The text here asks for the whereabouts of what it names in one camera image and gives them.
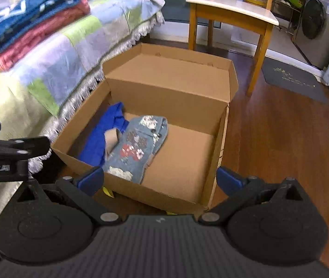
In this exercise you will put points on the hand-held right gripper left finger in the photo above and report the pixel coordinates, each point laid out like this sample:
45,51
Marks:
90,178

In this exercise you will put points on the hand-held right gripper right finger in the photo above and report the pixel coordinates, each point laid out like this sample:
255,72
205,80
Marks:
229,179

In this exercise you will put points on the blue floral shopping bag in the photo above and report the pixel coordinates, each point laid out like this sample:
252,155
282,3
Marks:
135,150

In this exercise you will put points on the cardboard box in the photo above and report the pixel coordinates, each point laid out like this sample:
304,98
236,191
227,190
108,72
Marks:
164,92

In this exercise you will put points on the yellow tag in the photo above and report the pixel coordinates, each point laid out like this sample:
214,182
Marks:
108,191

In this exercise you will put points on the blue cloth in box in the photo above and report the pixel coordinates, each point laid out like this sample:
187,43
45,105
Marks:
100,139

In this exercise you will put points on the pink ribbed blanket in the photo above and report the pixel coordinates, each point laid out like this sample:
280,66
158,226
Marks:
37,43

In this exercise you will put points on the blue striped plush blanket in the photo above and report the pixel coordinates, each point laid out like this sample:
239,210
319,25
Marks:
22,20

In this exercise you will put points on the grey door mat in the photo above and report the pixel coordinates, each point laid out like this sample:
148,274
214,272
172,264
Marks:
291,78

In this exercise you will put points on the patchwork blanket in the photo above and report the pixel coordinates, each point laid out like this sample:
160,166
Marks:
80,43

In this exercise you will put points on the metal shelf rack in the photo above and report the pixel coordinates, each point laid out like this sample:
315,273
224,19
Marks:
281,14

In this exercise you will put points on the wooden chair white seat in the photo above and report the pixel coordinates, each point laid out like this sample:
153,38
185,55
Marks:
231,5

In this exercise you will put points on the grey washing machine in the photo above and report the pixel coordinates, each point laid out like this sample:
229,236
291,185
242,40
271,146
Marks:
315,20

